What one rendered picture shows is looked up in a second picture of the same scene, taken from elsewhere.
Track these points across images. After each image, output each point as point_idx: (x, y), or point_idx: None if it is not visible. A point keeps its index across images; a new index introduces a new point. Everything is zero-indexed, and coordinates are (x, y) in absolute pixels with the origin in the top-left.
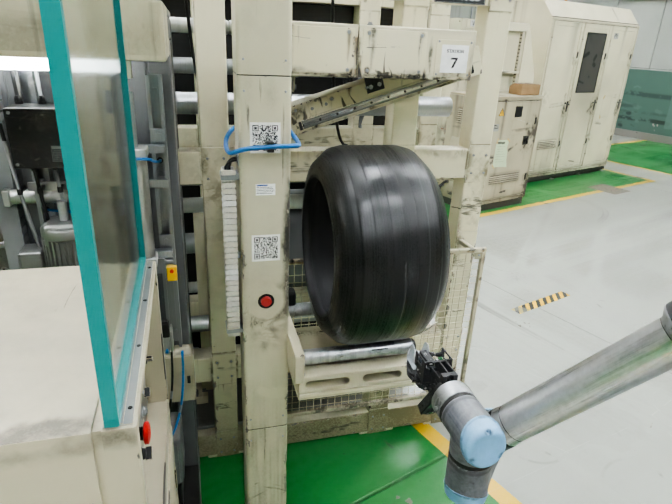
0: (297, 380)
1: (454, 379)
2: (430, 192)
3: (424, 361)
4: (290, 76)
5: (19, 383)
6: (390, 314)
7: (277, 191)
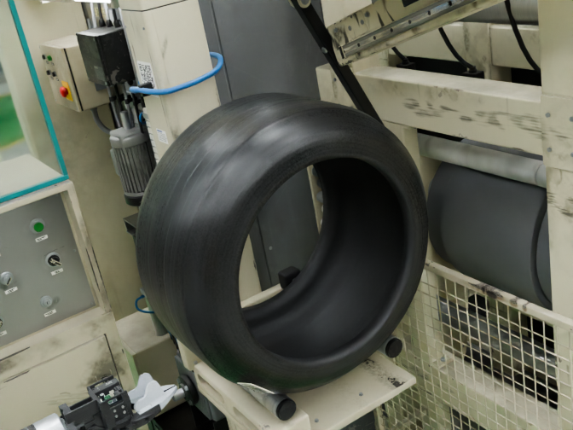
0: (183, 363)
1: (65, 418)
2: (202, 187)
3: (89, 386)
4: (145, 10)
5: None
6: (170, 329)
7: (169, 141)
